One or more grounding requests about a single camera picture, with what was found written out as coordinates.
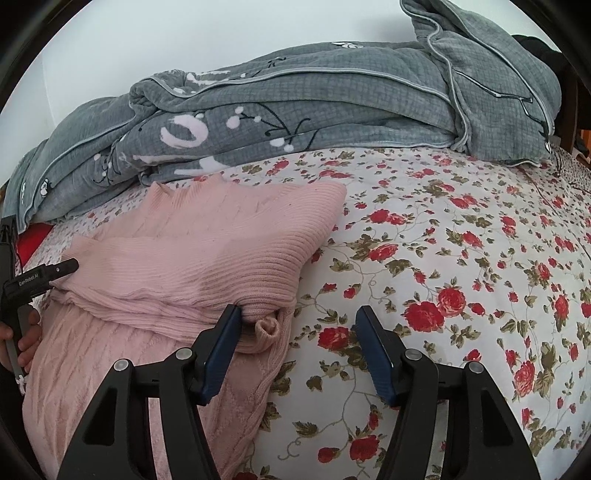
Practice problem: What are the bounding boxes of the person's left hand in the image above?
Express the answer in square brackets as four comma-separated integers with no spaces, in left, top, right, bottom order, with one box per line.
[0,305,43,374]

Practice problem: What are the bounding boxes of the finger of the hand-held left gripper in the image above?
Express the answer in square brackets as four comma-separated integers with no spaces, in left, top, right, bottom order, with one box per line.
[3,258,80,302]

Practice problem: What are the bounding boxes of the red cloth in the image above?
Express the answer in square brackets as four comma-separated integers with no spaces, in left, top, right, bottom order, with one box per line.
[15,223,52,269]

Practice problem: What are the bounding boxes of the pink knitted sweater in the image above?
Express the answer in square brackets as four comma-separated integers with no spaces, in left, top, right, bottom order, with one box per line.
[21,181,348,480]

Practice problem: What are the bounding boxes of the grey quilted blanket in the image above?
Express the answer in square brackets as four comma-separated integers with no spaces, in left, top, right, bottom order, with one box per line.
[2,0,565,232]

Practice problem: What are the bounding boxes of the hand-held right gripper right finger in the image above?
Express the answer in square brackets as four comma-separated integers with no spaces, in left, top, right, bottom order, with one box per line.
[354,305,542,480]

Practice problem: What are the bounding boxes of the wooden bed frame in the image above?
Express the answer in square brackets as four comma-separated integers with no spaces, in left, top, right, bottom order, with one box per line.
[560,54,591,163]

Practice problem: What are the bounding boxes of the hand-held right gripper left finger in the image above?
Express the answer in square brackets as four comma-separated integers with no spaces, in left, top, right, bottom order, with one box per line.
[55,305,243,480]

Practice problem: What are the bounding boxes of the floral bed sheet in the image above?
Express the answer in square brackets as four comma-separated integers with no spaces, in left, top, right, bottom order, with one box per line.
[28,145,591,480]

